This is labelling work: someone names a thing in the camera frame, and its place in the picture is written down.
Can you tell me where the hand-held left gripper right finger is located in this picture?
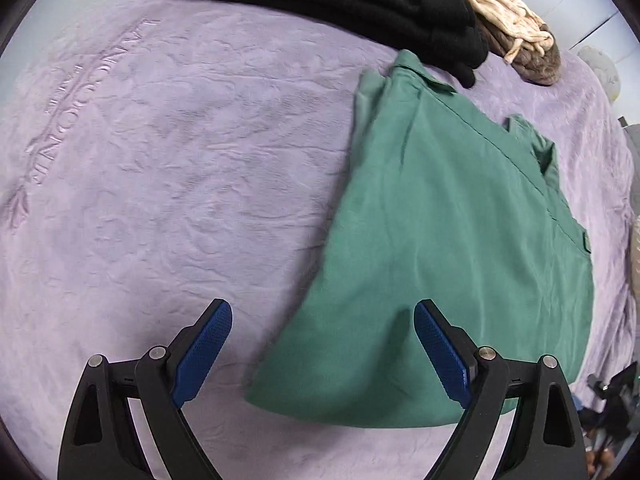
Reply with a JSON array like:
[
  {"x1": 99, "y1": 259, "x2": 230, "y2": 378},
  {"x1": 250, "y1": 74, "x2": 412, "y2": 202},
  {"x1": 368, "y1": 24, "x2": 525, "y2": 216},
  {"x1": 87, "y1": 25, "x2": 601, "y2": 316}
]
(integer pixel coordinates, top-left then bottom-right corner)
[{"x1": 413, "y1": 298, "x2": 586, "y2": 480}]

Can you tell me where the purple plush blanket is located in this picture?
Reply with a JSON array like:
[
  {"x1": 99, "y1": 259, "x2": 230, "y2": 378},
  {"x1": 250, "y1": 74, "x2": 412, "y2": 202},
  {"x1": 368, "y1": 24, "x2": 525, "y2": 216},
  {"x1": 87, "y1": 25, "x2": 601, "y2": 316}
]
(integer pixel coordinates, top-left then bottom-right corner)
[{"x1": 0, "y1": 0, "x2": 640, "y2": 480}]

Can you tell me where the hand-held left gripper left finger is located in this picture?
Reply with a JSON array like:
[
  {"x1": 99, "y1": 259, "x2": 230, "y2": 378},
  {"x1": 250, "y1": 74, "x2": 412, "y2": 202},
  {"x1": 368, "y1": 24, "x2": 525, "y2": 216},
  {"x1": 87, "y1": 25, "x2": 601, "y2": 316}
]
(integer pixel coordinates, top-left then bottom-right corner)
[{"x1": 57, "y1": 298, "x2": 233, "y2": 480}]

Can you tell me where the black folded garment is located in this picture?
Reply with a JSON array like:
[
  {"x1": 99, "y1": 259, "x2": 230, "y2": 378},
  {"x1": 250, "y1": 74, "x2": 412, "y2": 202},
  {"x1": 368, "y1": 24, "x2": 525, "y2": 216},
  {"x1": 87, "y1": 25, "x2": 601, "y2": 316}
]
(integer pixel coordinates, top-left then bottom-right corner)
[{"x1": 152, "y1": 0, "x2": 490, "y2": 88}]

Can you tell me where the green button-up shirt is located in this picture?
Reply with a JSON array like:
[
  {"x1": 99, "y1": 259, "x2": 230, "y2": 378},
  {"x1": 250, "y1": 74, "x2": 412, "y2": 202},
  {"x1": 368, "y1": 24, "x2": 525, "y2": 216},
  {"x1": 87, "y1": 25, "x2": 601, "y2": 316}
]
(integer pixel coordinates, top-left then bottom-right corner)
[{"x1": 245, "y1": 49, "x2": 595, "y2": 429}]

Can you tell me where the brown fuzzy garment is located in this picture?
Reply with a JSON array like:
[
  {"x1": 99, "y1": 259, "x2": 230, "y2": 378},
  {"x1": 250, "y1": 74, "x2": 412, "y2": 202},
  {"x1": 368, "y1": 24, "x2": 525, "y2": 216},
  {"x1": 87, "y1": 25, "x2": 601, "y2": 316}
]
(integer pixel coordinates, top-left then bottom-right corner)
[{"x1": 475, "y1": 15, "x2": 561, "y2": 86}]

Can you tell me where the white round plush pillow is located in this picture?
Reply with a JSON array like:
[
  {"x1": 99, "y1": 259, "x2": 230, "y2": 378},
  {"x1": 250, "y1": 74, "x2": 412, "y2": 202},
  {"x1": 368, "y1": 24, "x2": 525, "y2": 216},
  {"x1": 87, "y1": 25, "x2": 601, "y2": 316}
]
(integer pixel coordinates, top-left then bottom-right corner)
[{"x1": 576, "y1": 45, "x2": 621, "y2": 103}]

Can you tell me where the beige striped garment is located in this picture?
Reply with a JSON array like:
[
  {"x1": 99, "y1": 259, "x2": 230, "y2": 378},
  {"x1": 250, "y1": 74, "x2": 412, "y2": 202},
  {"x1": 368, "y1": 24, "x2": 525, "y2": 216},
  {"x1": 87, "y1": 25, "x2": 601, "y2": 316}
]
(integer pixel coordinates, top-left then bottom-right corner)
[{"x1": 402, "y1": 0, "x2": 555, "y2": 64}]

